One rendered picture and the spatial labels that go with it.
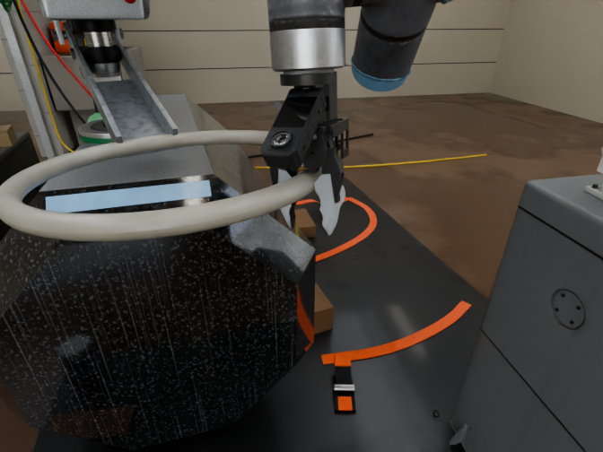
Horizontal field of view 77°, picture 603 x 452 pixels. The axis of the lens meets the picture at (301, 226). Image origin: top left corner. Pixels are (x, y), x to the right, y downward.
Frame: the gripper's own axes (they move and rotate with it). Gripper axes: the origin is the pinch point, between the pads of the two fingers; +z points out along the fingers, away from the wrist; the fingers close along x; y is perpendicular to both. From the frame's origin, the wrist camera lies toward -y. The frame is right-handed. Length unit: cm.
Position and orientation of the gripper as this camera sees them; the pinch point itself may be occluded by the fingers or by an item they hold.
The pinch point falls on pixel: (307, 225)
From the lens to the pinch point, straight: 53.3
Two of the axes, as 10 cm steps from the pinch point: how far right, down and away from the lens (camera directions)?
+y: 4.5, -3.9, 8.1
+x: -8.9, -1.5, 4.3
